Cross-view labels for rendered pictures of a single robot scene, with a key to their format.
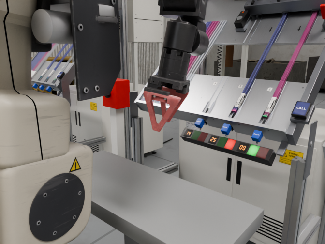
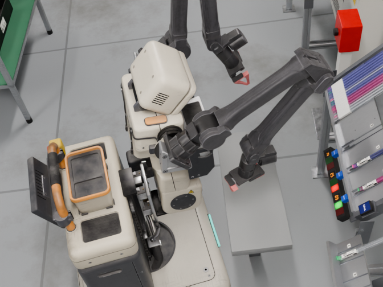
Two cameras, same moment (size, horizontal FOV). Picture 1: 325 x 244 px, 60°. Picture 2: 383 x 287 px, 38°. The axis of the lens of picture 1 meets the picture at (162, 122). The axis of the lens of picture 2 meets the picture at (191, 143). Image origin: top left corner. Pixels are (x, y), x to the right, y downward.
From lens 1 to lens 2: 183 cm
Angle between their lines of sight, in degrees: 55
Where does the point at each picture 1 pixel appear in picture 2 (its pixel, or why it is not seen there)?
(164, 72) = (237, 171)
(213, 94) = (361, 135)
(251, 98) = (371, 165)
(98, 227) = (292, 144)
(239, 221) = (270, 242)
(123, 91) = (350, 37)
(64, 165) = (185, 192)
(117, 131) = (339, 68)
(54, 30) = not seen: hidden behind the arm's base
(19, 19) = not seen: hidden behind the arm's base
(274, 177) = not seen: outside the picture
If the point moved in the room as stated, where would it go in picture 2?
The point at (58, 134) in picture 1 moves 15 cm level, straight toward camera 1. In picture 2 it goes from (182, 184) to (165, 216)
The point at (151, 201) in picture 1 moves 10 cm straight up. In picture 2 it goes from (247, 201) to (247, 187)
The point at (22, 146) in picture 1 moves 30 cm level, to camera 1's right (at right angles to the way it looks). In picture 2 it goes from (168, 188) to (225, 236)
